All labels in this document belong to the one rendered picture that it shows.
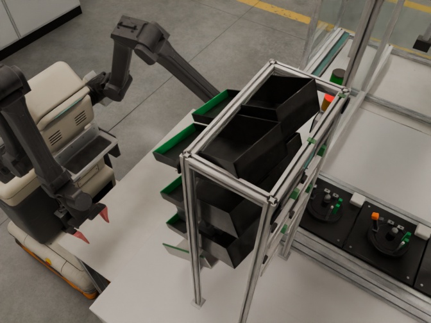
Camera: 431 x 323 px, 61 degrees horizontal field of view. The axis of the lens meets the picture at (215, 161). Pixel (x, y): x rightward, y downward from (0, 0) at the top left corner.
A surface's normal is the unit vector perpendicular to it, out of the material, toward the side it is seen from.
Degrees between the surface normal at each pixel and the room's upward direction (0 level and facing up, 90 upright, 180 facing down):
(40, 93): 43
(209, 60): 0
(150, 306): 0
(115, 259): 0
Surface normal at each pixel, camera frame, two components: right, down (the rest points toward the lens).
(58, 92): 0.57, -0.17
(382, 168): 0.01, -0.62
